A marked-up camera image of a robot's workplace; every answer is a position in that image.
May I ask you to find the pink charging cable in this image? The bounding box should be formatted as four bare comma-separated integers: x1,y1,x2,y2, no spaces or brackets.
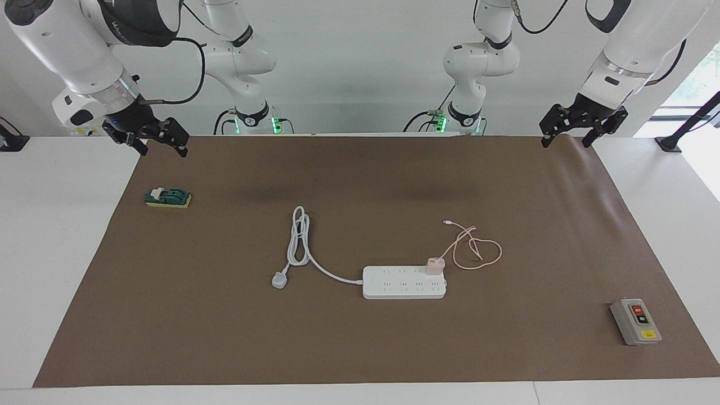
443,220,503,271

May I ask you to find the white power strip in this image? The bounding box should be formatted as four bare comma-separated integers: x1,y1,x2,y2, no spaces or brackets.
362,265,447,300

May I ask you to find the black angled stand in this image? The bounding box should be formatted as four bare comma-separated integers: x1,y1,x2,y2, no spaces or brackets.
655,91,720,154

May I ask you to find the small black table clamp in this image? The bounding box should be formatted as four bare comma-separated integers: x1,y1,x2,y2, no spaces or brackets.
0,116,30,152

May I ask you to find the brown table mat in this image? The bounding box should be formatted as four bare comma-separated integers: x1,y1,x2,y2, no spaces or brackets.
32,135,720,388

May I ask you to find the black right arm base cable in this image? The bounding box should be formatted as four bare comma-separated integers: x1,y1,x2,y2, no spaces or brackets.
214,109,238,136

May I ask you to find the black arm base cable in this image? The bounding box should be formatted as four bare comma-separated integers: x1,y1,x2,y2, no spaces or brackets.
403,84,457,134
214,109,238,136

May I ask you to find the green knife switch yellow base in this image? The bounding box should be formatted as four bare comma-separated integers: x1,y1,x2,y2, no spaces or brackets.
144,187,192,209

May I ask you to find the black cable along right arm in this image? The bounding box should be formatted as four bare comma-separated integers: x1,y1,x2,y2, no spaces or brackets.
138,37,208,106

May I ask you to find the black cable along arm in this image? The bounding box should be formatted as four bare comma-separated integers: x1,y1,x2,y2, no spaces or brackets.
509,0,689,88
138,37,208,106

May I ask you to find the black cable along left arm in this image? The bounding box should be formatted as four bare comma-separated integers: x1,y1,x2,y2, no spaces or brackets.
509,0,689,88

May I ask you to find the black left arm base cable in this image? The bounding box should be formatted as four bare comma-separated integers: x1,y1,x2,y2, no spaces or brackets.
403,84,457,134

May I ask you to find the grey push-button switch box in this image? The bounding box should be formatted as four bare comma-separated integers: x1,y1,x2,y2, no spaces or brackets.
610,298,663,346

